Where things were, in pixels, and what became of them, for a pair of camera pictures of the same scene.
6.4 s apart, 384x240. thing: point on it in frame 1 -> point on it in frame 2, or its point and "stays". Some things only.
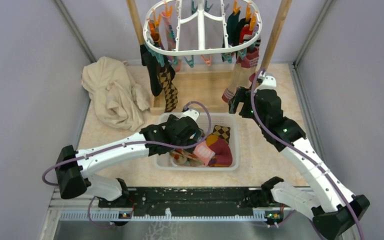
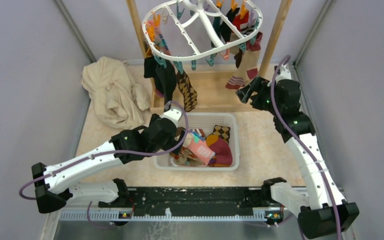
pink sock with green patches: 169,35 -> 160,43
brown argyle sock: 171,93 -> 190,96
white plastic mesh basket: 163,161 stays
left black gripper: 195,136 -> 172,144
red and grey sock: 246,34 -> 243,23
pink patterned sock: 203,152 stays
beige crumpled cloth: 118,99 stays
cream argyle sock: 182,157 stays
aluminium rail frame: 58,211 stays
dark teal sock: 233,28 -> 216,21
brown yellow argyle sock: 223,131 stays
